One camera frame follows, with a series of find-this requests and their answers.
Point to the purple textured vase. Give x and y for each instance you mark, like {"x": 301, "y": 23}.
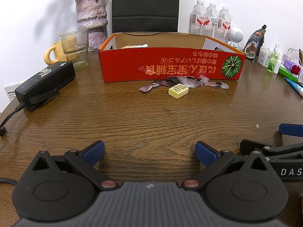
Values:
{"x": 92, "y": 15}

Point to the small white spray bottle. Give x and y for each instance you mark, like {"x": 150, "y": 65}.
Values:
{"x": 278, "y": 63}

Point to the yellow ceramic mug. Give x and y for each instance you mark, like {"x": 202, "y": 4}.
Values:
{"x": 58, "y": 53}

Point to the left water bottle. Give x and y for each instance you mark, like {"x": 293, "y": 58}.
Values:
{"x": 197, "y": 18}

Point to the black sauce pouch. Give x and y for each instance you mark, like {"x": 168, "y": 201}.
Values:
{"x": 254, "y": 43}

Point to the silver brown candy wrapper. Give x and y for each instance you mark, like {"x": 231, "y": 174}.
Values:
{"x": 148, "y": 87}

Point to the water bottle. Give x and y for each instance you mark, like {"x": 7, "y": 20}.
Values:
{"x": 224, "y": 25}
{"x": 212, "y": 19}
{"x": 197, "y": 18}

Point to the red cardboard box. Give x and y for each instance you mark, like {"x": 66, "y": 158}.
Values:
{"x": 168, "y": 54}

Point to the green sanitizer bottle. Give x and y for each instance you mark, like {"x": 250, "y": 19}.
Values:
{"x": 272, "y": 62}

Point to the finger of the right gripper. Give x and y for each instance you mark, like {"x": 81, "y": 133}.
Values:
{"x": 291, "y": 129}
{"x": 248, "y": 146}

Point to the white robot figurine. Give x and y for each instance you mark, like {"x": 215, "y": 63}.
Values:
{"x": 235, "y": 37}

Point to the black paper bag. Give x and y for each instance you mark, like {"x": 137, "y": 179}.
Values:
{"x": 145, "y": 15}

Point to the black case with stickers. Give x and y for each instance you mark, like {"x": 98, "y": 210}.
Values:
{"x": 45, "y": 84}

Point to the green box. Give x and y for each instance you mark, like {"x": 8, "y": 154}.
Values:
{"x": 287, "y": 74}

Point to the yellow white plush toy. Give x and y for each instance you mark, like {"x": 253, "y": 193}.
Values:
{"x": 135, "y": 46}

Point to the right water bottle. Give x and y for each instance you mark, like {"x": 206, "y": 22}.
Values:
{"x": 224, "y": 25}

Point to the yellow eraser block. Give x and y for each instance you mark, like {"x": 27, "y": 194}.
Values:
{"x": 178, "y": 91}

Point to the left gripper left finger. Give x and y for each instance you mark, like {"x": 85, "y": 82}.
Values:
{"x": 93, "y": 153}

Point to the middle water bottle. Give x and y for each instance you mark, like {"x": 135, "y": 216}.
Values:
{"x": 212, "y": 19}

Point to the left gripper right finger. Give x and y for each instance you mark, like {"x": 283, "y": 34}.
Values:
{"x": 205, "y": 153}

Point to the white wipes container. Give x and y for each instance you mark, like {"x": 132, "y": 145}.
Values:
{"x": 264, "y": 57}

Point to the clear glass cup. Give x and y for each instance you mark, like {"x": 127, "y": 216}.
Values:
{"x": 75, "y": 46}

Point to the red rose ornament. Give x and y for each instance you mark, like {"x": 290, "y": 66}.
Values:
{"x": 295, "y": 69}

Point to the white blue tube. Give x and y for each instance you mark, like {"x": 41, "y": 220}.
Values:
{"x": 295, "y": 86}

